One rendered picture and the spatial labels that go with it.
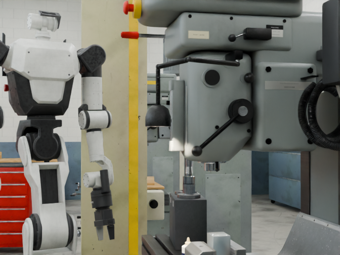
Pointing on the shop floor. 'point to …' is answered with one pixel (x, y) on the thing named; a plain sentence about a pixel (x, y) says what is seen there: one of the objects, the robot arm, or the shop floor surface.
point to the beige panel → (118, 128)
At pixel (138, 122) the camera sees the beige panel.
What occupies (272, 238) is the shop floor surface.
